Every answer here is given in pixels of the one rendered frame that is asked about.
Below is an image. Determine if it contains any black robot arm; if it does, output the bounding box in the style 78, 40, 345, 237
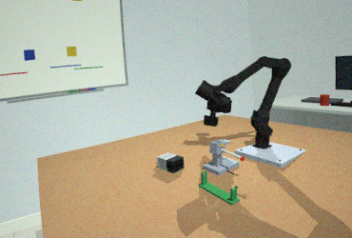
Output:
195, 56, 291, 149

